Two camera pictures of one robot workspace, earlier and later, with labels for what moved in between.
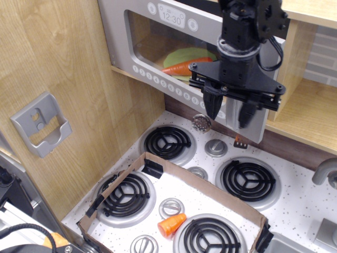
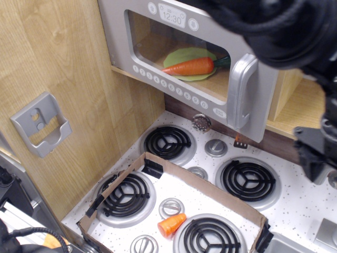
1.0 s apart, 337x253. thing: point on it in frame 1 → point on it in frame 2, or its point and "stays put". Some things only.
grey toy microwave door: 152,43 stays put
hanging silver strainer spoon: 201,123 stays put
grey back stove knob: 216,148 stays put
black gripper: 240,77 → 315,138
